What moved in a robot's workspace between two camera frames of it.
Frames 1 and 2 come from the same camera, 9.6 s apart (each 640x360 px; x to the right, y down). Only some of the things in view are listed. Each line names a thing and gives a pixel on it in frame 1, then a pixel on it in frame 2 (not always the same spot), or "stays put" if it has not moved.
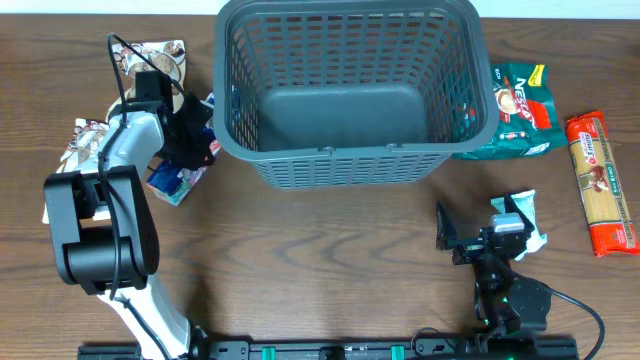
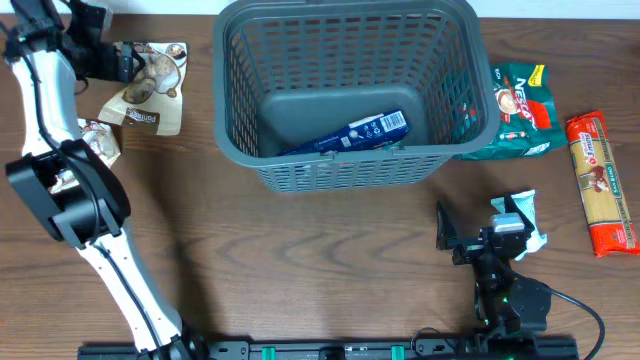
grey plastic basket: (353, 94) stays put
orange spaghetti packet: (607, 209) stays put
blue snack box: (177, 184) → (375, 131)
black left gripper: (195, 132) → (122, 61)
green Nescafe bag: (528, 122) stays put
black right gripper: (465, 253) stays put
